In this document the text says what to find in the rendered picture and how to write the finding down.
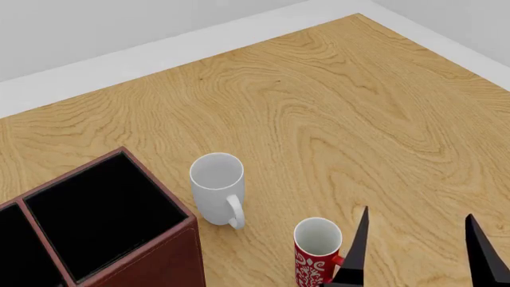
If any dark red leather caddy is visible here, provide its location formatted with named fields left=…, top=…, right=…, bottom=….
left=0, top=146, right=207, bottom=287

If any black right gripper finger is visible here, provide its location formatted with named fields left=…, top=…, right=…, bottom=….
left=319, top=205, right=371, bottom=287
left=465, top=213, right=510, bottom=285

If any plain white mug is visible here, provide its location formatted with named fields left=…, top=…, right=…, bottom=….
left=189, top=151, right=246, bottom=231

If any red white patterned mug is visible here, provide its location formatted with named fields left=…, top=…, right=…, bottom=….
left=293, top=217, right=346, bottom=287

